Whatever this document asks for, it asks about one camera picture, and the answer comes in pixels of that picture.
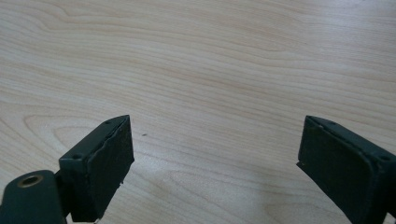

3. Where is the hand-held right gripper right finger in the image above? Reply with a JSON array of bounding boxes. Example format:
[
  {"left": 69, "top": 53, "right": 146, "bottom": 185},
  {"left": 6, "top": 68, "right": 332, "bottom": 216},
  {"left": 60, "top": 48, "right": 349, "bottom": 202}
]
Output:
[{"left": 296, "top": 115, "right": 396, "bottom": 224}]

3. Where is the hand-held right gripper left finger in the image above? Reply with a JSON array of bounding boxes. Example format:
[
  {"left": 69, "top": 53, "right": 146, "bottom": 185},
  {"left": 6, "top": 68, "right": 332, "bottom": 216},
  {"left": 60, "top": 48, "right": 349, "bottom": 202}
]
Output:
[{"left": 55, "top": 114, "right": 135, "bottom": 223}]

